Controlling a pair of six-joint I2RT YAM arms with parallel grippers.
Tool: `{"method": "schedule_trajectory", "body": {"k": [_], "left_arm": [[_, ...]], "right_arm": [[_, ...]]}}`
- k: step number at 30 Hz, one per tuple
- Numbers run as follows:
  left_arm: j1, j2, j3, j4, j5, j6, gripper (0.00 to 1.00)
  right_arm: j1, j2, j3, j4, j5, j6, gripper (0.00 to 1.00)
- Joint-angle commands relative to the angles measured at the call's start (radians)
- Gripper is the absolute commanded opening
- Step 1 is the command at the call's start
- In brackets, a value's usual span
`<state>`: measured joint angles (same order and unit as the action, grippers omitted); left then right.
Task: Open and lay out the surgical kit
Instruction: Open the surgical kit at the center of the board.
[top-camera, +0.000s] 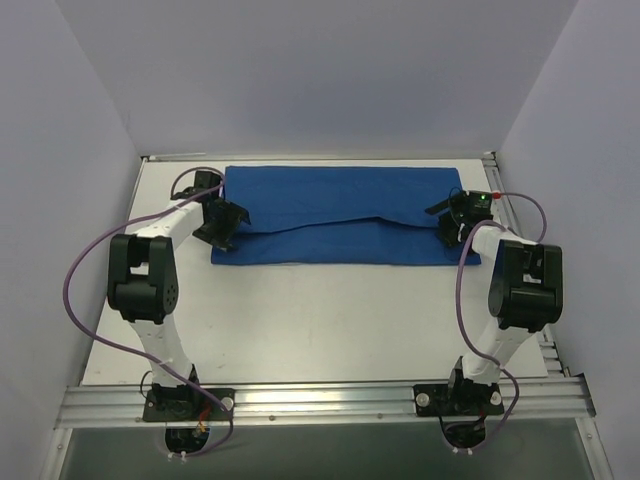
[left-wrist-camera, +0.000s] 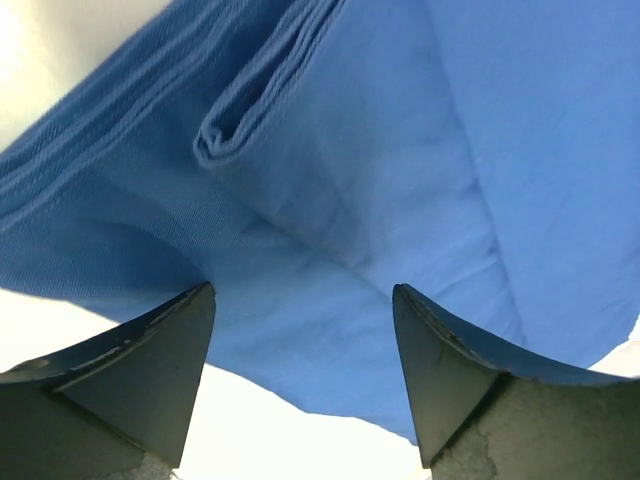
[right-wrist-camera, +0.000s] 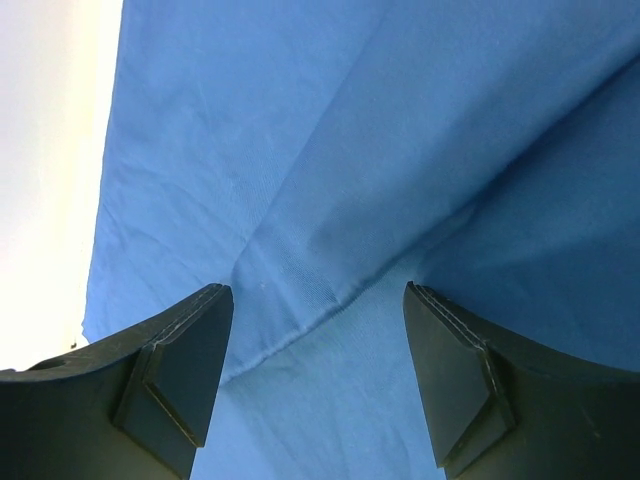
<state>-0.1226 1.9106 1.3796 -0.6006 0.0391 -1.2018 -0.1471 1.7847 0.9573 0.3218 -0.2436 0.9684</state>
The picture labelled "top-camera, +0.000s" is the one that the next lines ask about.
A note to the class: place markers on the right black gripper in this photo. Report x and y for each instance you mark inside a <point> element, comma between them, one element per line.
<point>451,220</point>

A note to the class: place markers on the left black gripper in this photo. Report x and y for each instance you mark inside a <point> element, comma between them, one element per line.
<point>220,226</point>

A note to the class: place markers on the blue surgical cloth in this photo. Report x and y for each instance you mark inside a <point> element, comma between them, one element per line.
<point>339,215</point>

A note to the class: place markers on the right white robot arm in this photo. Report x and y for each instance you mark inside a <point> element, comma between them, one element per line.
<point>525,289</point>

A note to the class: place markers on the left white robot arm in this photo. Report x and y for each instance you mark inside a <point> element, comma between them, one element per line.
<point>142,282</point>

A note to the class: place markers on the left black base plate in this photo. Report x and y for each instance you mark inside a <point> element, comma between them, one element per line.
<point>179,404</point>

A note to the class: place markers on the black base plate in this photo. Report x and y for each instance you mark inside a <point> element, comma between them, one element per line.
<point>432,400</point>
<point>179,404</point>

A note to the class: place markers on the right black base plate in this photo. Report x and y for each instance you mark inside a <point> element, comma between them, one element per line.
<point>432,400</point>

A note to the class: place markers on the front aluminium rail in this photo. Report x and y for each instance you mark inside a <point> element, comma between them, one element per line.
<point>320,404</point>

